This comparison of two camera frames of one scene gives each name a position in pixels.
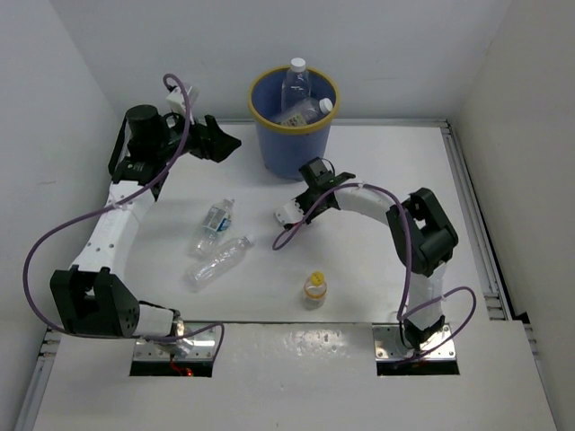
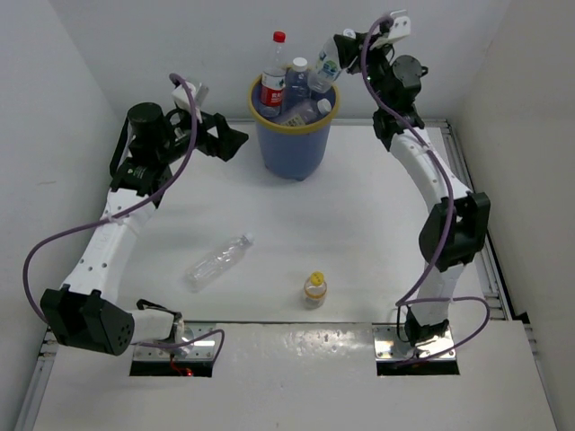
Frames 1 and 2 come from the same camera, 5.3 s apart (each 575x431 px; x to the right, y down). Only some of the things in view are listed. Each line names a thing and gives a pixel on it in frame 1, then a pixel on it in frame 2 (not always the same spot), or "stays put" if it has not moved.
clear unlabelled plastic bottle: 225,259 stays put
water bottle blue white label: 216,219 -> 322,80
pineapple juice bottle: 306,111 stays put
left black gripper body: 175,134 stays put
